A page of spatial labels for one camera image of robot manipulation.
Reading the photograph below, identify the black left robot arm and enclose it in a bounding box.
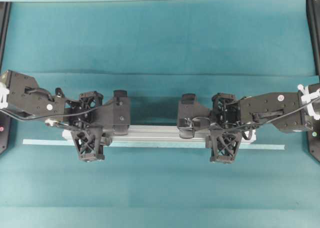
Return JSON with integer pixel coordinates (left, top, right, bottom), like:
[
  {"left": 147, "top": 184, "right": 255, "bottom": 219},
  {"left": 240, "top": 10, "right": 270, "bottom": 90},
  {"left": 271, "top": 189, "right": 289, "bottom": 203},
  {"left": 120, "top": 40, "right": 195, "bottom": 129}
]
[{"left": 0, "top": 70, "right": 112, "bottom": 162}]

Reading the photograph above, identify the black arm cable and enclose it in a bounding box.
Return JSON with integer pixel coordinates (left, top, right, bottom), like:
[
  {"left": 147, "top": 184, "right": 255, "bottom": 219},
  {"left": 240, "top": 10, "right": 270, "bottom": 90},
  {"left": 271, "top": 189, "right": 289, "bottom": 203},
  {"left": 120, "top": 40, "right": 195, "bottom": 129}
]
[
  {"left": 183, "top": 100, "right": 307, "bottom": 141},
  {"left": 0, "top": 87, "right": 118, "bottom": 125}
]

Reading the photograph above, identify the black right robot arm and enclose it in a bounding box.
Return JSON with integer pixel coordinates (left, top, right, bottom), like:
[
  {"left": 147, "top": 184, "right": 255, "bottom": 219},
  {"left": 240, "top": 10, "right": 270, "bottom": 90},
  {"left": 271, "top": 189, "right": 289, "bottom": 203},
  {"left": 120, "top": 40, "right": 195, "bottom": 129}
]
[{"left": 205, "top": 84, "right": 320, "bottom": 163}]

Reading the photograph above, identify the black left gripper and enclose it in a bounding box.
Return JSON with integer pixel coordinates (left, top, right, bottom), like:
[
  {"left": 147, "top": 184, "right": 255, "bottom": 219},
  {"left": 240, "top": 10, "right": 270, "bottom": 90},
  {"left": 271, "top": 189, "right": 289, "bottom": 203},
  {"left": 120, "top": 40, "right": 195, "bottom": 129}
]
[{"left": 64, "top": 91, "right": 113, "bottom": 162}]

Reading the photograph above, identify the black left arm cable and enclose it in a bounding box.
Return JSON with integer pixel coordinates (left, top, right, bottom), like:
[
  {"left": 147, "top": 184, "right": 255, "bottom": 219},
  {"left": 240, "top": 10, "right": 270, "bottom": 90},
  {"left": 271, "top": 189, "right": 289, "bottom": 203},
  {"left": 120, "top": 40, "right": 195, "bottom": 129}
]
[{"left": 0, "top": 87, "right": 118, "bottom": 125}]

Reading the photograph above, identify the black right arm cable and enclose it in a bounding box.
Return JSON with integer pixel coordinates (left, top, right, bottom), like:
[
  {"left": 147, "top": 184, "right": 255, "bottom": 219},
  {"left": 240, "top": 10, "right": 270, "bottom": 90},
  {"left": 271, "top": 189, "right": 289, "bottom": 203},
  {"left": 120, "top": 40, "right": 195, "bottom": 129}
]
[{"left": 183, "top": 100, "right": 307, "bottom": 141}]

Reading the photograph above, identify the silver aluminium extrusion rail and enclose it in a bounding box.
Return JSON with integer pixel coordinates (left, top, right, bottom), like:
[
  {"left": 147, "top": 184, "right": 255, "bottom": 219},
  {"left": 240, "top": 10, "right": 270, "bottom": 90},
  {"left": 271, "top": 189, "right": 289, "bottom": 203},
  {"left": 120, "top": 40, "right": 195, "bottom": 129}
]
[{"left": 61, "top": 124, "right": 258, "bottom": 148}]

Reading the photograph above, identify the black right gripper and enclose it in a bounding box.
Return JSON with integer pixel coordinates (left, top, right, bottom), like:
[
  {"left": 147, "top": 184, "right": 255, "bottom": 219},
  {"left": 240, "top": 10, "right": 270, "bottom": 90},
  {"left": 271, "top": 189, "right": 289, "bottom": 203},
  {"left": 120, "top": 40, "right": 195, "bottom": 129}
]
[{"left": 205, "top": 93, "right": 243, "bottom": 163}]

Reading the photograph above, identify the thin pale green strip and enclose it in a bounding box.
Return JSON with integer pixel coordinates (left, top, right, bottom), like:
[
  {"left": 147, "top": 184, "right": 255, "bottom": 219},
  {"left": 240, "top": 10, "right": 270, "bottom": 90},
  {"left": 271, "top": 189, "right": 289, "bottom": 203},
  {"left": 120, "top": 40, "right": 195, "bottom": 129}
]
[{"left": 22, "top": 139, "right": 285, "bottom": 150}]

